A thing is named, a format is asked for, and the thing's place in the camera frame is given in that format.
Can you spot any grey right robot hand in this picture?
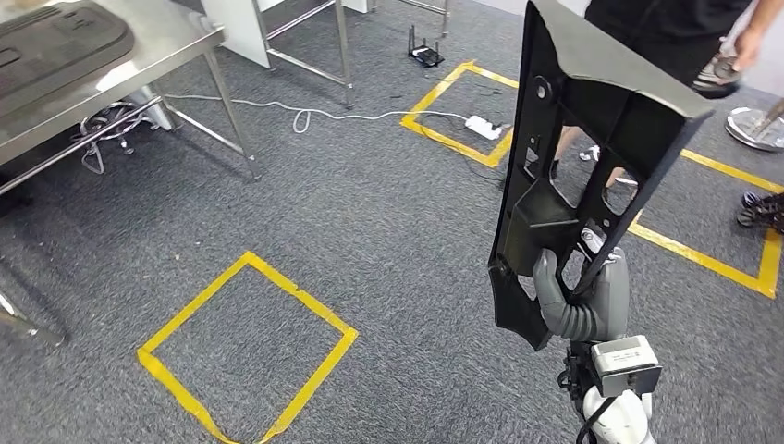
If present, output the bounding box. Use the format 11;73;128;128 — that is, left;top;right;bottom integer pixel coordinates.
531;227;632;344

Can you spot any black plastic frame part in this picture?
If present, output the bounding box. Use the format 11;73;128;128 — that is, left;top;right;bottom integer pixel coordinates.
487;0;716;352

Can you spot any steel workbench table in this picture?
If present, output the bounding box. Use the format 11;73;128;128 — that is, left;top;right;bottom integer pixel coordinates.
0;0;263;199

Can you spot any yellow floor tape square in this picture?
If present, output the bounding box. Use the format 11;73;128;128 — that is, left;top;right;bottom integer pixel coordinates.
137;250;361;444
398;59;522;170
627;148;784;301

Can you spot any white power strip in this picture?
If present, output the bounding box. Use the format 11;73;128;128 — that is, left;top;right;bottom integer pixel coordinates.
463;114;506;142

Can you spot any silver round stanchion base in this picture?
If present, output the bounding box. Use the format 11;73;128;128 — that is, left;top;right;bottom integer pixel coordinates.
725;96;784;154

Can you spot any black wifi router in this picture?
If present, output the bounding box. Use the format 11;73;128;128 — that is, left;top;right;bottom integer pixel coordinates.
406;23;447;69

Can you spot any black foam engine cover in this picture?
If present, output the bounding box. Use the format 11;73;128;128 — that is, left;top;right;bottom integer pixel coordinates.
0;0;137;118

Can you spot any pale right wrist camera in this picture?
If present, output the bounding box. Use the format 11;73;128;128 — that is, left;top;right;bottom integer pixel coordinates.
590;334;665;399

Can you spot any white power cable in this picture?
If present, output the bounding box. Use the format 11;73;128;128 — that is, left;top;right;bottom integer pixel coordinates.
161;92;472;135

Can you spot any tangled grey cable bundle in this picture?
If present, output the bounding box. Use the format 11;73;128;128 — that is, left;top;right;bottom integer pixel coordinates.
69;100;162;177

